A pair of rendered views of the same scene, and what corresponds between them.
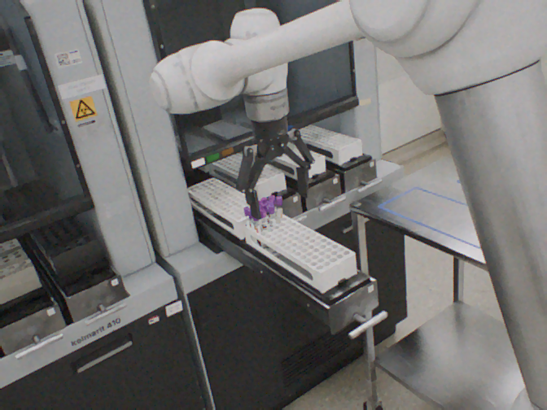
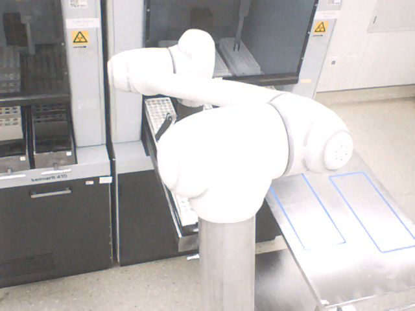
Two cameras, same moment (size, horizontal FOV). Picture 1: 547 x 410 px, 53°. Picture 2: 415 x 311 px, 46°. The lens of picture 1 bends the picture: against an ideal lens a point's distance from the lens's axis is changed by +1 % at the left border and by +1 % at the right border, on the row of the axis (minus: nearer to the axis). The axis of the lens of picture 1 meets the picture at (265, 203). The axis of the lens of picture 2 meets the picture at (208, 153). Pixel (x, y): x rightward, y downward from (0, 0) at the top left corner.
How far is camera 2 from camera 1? 0.53 m
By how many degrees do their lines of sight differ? 15
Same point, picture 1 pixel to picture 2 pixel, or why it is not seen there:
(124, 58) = (118, 11)
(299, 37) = (192, 92)
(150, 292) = (91, 166)
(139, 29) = not seen: outside the picture
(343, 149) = not seen: hidden behind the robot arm
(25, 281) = (13, 132)
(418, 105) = (403, 59)
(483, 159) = (203, 252)
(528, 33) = (233, 212)
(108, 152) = (90, 69)
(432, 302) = not seen: hidden behind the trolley
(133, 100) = (118, 39)
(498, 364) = (309, 299)
